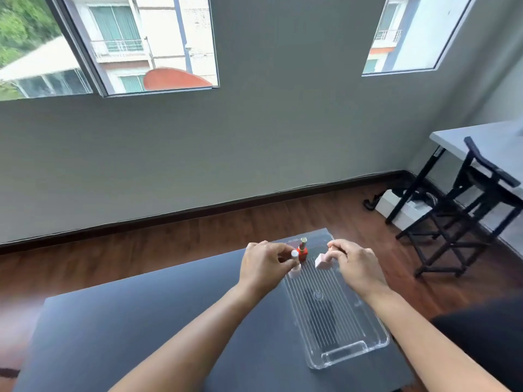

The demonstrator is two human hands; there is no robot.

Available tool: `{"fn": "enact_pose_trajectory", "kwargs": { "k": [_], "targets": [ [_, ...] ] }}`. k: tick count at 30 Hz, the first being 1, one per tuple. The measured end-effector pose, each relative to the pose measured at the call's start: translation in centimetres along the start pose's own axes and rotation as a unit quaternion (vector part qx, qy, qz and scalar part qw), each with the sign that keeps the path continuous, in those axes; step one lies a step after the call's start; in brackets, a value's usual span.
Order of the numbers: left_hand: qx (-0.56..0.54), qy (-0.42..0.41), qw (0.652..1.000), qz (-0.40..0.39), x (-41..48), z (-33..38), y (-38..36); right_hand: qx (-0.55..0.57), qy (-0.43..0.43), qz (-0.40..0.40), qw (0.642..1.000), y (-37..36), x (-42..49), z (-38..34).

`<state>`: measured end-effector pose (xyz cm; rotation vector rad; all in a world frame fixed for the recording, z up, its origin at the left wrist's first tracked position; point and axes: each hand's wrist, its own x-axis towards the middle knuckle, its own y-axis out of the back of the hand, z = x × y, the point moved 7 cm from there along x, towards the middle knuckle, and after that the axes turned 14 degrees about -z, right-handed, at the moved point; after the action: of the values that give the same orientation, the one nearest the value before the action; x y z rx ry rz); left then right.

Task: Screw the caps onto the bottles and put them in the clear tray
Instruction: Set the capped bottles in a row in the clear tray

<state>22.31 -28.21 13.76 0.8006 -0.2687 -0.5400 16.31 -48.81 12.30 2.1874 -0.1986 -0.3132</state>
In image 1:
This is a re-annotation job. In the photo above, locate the person's left hand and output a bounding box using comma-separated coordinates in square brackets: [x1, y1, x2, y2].
[239, 241, 299, 299]

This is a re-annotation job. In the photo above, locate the person's right hand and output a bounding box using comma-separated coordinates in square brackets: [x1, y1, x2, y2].
[325, 239, 390, 301]

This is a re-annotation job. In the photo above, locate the person's left forearm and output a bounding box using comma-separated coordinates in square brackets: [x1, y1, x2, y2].
[108, 283, 262, 392]

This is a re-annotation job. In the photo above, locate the person's right forearm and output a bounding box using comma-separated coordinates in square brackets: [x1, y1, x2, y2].
[361, 286, 513, 392]

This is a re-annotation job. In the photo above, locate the clear plastic ribbed tray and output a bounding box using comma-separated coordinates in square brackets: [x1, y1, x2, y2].
[281, 232, 390, 370]

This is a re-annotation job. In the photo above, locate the white box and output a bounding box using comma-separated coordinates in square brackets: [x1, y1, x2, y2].
[375, 189, 433, 232]

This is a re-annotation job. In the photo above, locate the black baseboard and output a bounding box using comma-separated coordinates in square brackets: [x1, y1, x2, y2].
[0, 170, 413, 256]

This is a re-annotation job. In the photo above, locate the black folding stand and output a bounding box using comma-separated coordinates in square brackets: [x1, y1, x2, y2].
[396, 136, 523, 279]

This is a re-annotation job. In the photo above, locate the person's black trouser leg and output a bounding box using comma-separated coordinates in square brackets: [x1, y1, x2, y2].
[431, 295, 523, 392]

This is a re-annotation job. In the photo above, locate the white table with black legs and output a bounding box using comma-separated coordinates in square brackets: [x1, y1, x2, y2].
[384, 118, 523, 226]

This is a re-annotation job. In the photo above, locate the black cable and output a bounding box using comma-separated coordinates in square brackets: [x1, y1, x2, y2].
[363, 190, 389, 212]

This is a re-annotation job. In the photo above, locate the small window with grey frame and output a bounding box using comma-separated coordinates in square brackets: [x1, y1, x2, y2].
[361, 0, 478, 76]

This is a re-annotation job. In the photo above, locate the large window with grey frame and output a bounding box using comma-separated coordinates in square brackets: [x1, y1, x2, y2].
[0, 0, 220, 103]

